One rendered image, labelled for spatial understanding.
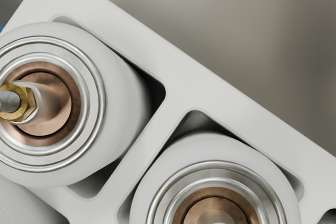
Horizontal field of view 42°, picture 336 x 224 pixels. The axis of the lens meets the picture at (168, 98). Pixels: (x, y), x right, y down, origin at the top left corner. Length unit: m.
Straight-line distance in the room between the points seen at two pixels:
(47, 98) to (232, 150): 0.10
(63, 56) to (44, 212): 0.14
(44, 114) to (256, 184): 0.12
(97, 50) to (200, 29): 0.26
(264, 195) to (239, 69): 0.27
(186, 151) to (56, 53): 0.09
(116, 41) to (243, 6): 0.22
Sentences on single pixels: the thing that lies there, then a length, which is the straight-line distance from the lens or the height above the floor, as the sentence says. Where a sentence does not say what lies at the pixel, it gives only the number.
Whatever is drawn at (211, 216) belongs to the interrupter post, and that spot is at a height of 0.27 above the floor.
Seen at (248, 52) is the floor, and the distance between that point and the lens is 0.50.
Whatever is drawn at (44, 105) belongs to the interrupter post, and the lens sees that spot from 0.23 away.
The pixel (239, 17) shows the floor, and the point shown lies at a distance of 0.50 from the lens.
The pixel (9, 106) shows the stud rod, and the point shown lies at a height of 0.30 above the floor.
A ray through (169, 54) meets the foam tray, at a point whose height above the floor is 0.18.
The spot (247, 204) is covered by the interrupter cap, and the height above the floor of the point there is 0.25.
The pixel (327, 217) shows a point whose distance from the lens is 0.39.
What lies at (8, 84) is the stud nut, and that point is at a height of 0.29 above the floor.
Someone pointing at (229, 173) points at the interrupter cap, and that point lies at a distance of 0.24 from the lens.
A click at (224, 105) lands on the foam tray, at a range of 0.31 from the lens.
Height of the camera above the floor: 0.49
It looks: 86 degrees down
